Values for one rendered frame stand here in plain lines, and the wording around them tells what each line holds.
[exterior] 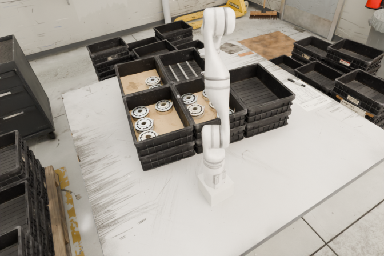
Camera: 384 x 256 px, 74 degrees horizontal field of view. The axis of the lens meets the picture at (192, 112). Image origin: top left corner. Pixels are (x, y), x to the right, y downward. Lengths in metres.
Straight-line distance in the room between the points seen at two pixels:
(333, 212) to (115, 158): 1.57
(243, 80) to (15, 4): 3.45
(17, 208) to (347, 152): 1.97
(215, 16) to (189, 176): 0.80
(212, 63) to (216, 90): 0.09
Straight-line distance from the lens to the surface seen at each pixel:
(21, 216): 1.96
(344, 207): 2.27
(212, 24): 0.88
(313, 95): 1.92
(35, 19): 4.46
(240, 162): 1.40
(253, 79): 1.76
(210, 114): 1.46
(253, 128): 1.49
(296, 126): 1.65
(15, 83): 2.55
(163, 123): 1.44
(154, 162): 1.36
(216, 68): 0.89
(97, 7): 4.50
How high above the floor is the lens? 1.80
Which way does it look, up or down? 41 degrees down
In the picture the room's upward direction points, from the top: 5 degrees counter-clockwise
